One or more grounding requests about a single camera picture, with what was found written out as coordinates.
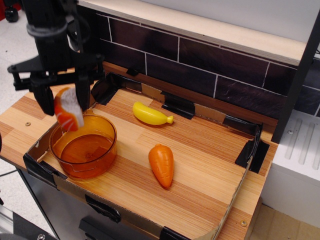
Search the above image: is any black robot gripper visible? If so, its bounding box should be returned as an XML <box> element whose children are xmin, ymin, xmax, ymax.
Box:
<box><xmin>7</xmin><ymin>23</ymin><xmax>105</xmax><ymax>116</ymax></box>

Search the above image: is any salmon sushi toy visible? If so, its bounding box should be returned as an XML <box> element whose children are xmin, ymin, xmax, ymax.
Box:
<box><xmin>53</xmin><ymin>87</ymin><xmax>84</xmax><ymax>132</ymax></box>

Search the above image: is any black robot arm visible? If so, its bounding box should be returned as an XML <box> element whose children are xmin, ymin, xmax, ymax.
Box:
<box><xmin>7</xmin><ymin>0</ymin><xmax>105</xmax><ymax>116</ymax></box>

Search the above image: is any orange transparent plastic pot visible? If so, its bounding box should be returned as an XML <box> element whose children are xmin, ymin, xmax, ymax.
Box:
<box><xmin>49</xmin><ymin>113</ymin><xmax>117</xmax><ymax>179</ymax></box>

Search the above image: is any yellow toy banana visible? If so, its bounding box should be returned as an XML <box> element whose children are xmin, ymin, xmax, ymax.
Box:
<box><xmin>132</xmin><ymin>101</ymin><xmax>174</xmax><ymax>126</ymax></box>

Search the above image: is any black caster wheel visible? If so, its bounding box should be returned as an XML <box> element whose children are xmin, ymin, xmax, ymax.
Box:
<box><xmin>4</xmin><ymin>6</ymin><xmax>19</xmax><ymax>23</ymax></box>

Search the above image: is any orange toy carrot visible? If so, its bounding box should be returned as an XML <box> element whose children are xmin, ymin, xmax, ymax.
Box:
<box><xmin>148</xmin><ymin>144</ymin><xmax>175</xmax><ymax>188</ymax></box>

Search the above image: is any white ribbed sink unit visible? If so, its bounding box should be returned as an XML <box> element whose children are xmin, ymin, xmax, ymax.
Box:
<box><xmin>261</xmin><ymin>110</ymin><xmax>320</xmax><ymax>227</ymax></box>

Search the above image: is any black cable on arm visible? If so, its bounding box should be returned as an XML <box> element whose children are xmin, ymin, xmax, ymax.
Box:
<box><xmin>63</xmin><ymin>0</ymin><xmax>91</xmax><ymax>54</ymax></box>

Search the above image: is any black vertical metal post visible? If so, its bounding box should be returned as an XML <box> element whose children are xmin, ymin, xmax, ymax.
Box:
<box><xmin>271</xmin><ymin>12</ymin><xmax>320</xmax><ymax>144</ymax></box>

